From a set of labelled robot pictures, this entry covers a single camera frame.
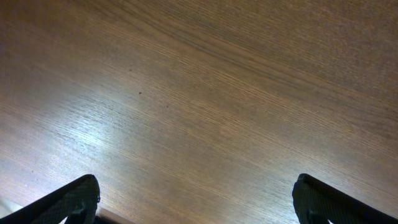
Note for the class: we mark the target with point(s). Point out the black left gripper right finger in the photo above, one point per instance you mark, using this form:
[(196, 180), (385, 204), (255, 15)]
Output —
[(317, 202)]

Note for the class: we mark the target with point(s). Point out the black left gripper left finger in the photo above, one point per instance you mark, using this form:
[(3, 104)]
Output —
[(75, 202)]

